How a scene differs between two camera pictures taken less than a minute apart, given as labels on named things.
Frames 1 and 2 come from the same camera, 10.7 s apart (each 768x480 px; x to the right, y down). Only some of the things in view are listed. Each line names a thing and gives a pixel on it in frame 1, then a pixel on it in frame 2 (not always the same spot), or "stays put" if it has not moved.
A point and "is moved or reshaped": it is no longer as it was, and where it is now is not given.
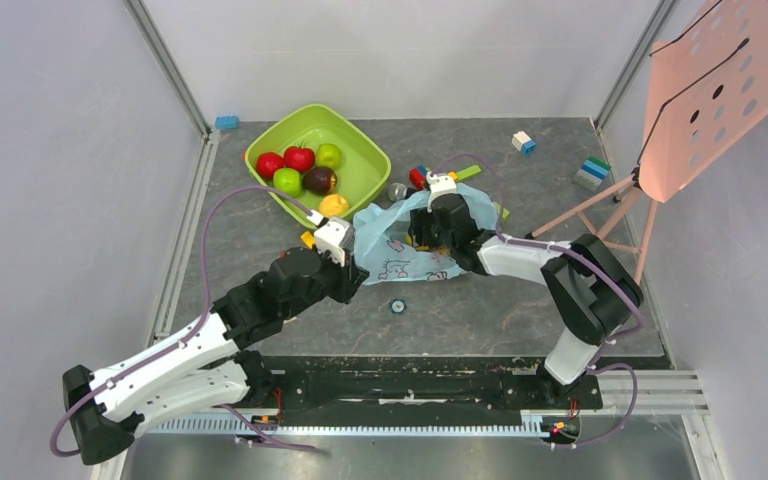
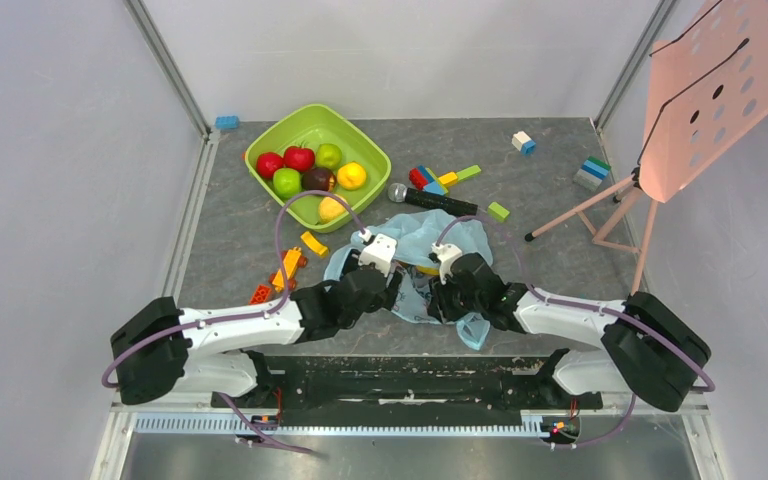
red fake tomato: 295,157 stays put
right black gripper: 428,225 to 441,289
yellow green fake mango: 328,155 stays put
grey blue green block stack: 592,173 stays put
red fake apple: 267,163 stays put
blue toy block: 227,122 stays put
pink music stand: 707,81 stays put
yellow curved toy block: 308,239 stays put
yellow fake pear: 426,247 to 351,175
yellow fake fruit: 333,205 stays put
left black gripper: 348,278 to 387,297
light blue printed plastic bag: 380,234 is moved or reshaped
